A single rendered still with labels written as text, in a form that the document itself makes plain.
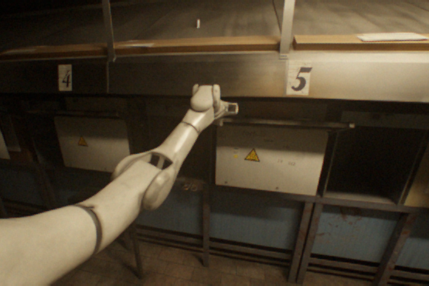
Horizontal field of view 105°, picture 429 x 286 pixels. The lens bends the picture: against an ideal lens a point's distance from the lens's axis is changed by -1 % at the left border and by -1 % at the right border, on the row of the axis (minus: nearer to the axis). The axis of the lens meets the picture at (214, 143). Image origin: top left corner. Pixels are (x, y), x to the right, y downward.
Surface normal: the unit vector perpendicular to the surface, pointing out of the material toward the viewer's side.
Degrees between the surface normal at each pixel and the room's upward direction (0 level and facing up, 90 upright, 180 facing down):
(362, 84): 80
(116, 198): 29
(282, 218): 90
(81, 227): 56
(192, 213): 90
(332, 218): 90
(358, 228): 90
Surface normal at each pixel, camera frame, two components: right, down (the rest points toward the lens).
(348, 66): -0.18, 0.10
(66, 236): 0.88, -0.48
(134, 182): 0.26, -0.75
